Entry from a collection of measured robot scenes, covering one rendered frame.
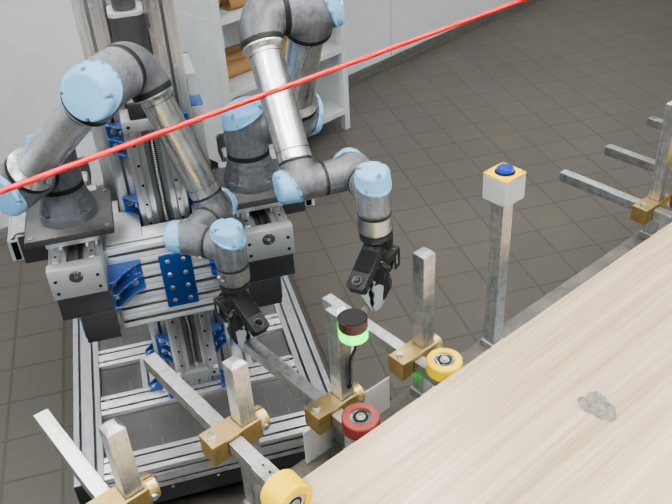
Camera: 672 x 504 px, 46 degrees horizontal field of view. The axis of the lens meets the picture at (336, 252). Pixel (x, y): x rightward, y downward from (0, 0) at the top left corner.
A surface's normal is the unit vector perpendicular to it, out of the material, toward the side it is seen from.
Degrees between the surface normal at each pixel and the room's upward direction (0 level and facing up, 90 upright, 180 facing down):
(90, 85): 85
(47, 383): 0
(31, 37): 90
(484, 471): 0
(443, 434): 0
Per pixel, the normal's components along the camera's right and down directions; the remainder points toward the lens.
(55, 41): 0.71, 0.36
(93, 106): -0.25, 0.48
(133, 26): 0.27, 0.53
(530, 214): -0.05, -0.83
